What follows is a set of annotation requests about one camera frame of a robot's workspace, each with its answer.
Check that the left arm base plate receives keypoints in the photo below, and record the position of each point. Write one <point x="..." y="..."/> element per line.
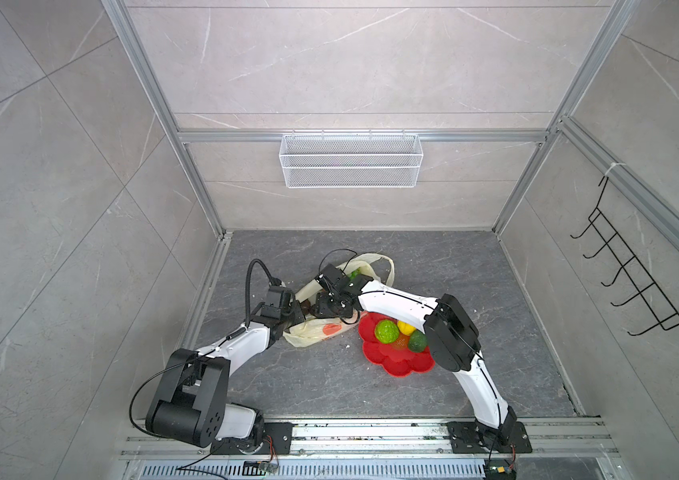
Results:
<point x="271" y="437"/>

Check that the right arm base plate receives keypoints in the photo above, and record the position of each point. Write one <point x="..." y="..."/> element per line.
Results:
<point x="472" y="438"/>

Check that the red flower-shaped plastic bowl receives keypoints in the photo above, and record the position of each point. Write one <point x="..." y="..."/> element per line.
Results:
<point x="394" y="358"/>

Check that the green custard apple fake fruit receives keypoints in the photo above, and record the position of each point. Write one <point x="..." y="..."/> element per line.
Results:
<point x="386" y="331"/>

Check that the yellow bell pepper fake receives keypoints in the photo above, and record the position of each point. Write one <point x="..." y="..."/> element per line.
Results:
<point x="405" y="328"/>

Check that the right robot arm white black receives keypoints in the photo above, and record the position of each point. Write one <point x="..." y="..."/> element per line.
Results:
<point x="452" y="337"/>

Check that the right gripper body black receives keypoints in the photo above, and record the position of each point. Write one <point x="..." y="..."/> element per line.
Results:
<point x="328" y="305"/>

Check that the cream plastic bag fruit print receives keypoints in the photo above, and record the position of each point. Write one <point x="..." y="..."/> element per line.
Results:
<point x="380" y="267"/>

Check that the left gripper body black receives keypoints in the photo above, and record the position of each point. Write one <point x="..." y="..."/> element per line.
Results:
<point x="294" y="316"/>

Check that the black wire hook rack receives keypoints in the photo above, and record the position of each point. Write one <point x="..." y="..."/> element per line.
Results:
<point x="645" y="289"/>

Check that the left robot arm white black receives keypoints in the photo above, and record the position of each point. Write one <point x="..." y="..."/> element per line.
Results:
<point x="190" y="402"/>

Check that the white wire mesh basket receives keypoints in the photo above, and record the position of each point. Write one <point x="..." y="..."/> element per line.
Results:
<point x="367" y="160"/>

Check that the dark green fake fruit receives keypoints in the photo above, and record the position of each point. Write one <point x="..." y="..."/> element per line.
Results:
<point x="417" y="342"/>

